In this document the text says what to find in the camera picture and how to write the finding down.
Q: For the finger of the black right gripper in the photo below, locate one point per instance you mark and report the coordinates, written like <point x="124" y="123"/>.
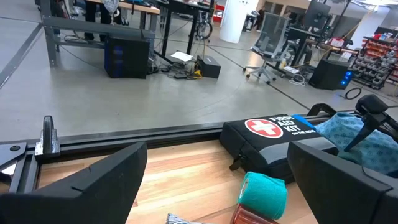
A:
<point x="371" y="105"/>

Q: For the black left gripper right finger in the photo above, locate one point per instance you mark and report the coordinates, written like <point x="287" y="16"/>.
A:
<point x="335" y="193"/>

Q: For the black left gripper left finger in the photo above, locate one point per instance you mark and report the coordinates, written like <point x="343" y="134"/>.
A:
<point x="77" y="205"/>

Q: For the blue patterned cloth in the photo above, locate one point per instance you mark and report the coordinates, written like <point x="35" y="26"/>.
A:
<point x="379" y="152"/>

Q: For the green cube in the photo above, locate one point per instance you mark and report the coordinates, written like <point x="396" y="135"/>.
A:
<point x="264" y="194"/>

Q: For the red medicine bottle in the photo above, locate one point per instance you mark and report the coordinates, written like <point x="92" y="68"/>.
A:
<point x="248" y="217"/>

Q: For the grey patterned cloth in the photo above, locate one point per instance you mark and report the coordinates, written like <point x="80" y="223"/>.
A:
<point x="177" y="220"/>

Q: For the parts bin rack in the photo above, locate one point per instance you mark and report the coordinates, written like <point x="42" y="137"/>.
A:
<point x="376" y="62"/>

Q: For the black computer tower blue lights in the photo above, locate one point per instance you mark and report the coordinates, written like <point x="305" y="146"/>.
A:
<point x="329" y="74"/>

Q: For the black first aid kit pouch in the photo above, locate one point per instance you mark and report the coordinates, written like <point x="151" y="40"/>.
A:
<point x="264" y="146"/>

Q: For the black monitor on desk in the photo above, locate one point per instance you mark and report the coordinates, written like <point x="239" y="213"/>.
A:
<point x="317" y="14"/>

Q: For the grey office chair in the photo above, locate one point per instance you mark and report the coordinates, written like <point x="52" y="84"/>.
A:
<point x="270" y="37"/>

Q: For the black computer tower blue stripe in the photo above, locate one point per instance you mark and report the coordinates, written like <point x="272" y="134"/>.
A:
<point x="127" y="57"/>

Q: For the white round pillar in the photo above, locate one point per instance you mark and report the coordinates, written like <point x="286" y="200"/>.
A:
<point x="237" y="18"/>

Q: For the small black box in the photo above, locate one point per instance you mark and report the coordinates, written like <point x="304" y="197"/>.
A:
<point x="210" y="67"/>

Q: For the grey metal workbench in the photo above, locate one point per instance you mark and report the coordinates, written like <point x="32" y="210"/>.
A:
<point x="93" y="28"/>

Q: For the white paper on floor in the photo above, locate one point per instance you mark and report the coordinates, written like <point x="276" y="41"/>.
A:
<point x="182" y="56"/>

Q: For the person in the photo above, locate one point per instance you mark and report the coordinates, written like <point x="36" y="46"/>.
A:
<point x="90" y="12"/>

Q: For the black desk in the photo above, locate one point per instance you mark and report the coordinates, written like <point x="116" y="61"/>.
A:
<point x="178" y="6"/>

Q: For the black aluminium table frame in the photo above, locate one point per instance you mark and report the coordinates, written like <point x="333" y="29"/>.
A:
<point x="140" y="135"/>

